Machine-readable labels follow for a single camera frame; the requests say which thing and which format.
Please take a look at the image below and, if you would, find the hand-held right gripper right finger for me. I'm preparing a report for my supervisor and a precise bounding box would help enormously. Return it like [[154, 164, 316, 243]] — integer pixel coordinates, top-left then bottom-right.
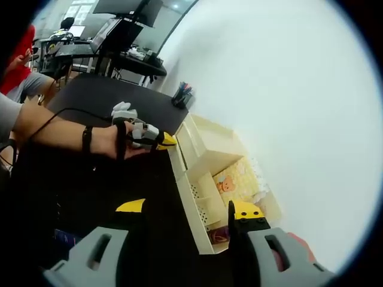
[[227, 199, 335, 287]]

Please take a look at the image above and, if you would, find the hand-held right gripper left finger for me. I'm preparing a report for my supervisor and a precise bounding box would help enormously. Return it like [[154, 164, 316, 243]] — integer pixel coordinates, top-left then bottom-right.
[[43, 198, 147, 287]]

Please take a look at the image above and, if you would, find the dark blue cosmetic spray bottle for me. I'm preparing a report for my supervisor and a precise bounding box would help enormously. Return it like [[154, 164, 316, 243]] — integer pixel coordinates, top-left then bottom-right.
[[53, 228, 82, 249]]

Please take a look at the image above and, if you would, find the cream drawer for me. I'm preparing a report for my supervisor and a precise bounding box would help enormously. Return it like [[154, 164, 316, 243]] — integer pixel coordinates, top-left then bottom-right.
[[168, 131, 190, 182]]

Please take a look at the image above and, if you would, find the cream drawer organizer box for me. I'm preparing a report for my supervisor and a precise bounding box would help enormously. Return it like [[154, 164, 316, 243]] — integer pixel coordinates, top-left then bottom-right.
[[167, 112, 284, 255]]

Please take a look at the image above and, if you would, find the purple cosmetic bottle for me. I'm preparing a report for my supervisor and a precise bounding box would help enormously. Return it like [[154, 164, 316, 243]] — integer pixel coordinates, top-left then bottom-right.
[[207, 224, 232, 245]]

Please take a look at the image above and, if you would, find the person's right hand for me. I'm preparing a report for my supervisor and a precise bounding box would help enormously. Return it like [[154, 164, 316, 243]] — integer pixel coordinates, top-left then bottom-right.
[[288, 233, 317, 269]]

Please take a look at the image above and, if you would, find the person's left hand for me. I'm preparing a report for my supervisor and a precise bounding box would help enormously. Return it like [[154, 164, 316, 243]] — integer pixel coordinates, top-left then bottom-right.
[[90, 123, 151, 161]]

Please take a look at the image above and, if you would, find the black wristband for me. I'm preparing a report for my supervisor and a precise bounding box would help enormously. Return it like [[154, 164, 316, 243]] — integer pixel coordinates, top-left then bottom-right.
[[82, 124, 94, 154]]

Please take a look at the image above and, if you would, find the black background desk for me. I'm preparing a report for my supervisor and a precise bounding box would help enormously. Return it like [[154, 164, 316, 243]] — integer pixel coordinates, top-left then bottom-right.
[[115, 50, 168, 86]]

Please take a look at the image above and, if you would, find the black mesh pen holder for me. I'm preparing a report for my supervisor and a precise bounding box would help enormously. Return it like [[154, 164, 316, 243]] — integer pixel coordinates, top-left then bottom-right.
[[171, 81, 194, 109]]

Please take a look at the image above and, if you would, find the small black monitor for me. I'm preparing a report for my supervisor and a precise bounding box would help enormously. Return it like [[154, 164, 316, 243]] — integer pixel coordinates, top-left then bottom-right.
[[89, 17, 145, 55]]

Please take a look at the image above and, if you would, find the grey shirt sleeve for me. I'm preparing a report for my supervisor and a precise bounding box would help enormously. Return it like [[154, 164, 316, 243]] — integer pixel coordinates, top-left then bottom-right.
[[0, 71, 54, 135]]

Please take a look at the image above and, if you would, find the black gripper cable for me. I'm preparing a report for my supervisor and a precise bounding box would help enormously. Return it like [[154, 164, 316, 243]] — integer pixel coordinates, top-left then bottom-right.
[[0, 107, 116, 168]]

